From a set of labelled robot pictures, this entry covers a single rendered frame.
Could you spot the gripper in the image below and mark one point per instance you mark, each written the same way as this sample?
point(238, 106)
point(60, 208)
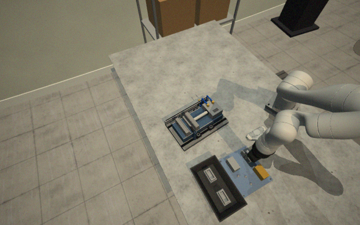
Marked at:
point(258, 149)

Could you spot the yellow brass block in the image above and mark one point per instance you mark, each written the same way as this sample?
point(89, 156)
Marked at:
point(260, 172)

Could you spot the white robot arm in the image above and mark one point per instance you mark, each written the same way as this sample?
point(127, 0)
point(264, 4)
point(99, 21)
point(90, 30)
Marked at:
point(341, 100)

